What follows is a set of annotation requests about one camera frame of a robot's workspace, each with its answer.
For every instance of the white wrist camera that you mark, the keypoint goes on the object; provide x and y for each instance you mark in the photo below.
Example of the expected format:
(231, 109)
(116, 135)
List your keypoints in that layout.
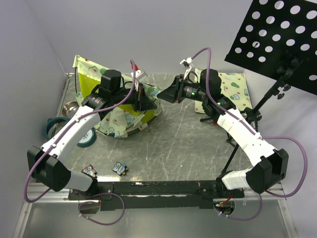
(140, 75)
(188, 64)

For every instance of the teal double pet bowl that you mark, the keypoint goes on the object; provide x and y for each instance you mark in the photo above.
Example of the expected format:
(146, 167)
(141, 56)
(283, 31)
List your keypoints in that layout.
(76, 131)

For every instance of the stainless steel pet bowl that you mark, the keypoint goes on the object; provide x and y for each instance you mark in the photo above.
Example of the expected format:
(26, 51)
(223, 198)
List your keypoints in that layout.
(70, 109)

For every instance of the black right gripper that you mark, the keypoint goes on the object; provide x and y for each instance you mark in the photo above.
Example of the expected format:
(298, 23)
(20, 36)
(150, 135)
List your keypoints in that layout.
(171, 94)

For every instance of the red owl puzzle piece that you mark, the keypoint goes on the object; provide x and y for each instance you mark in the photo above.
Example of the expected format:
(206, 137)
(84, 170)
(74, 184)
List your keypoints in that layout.
(89, 170)

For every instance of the green patterned pet tent fabric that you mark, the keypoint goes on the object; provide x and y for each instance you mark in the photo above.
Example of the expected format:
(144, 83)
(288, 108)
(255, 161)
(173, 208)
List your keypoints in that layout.
(119, 109)

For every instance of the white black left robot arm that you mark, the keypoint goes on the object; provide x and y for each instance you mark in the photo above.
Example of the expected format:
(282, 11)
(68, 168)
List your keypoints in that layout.
(46, 163)

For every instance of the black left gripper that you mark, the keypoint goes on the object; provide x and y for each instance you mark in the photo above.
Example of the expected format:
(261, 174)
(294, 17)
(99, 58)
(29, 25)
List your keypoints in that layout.
(141, 102)

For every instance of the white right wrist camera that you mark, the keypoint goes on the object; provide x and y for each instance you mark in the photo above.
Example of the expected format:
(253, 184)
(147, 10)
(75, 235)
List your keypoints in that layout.
(188, 64)

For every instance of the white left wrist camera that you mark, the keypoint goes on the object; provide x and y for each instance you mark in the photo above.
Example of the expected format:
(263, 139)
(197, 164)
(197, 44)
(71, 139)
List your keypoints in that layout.
(140, 75)

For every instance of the black tent pole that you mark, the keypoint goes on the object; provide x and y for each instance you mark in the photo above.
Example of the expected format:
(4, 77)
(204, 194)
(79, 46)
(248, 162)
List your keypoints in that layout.
(133, 129)

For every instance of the green patterned tent mat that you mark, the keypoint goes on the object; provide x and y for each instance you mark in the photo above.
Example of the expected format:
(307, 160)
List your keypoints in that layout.
(234, 86)

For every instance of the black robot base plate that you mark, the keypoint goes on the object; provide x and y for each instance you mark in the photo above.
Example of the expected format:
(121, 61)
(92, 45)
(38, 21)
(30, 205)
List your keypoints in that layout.
(157, 194)

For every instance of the black music stand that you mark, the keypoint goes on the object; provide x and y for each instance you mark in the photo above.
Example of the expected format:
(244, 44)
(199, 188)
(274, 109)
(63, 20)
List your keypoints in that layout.
(278, 39)

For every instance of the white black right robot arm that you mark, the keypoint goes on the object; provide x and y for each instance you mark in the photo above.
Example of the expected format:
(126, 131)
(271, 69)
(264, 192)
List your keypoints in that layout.
(269, 165)

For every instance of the blue owl puzzle piece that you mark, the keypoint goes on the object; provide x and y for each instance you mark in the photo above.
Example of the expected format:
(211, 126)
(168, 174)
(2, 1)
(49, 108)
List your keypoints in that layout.
(120, 168)

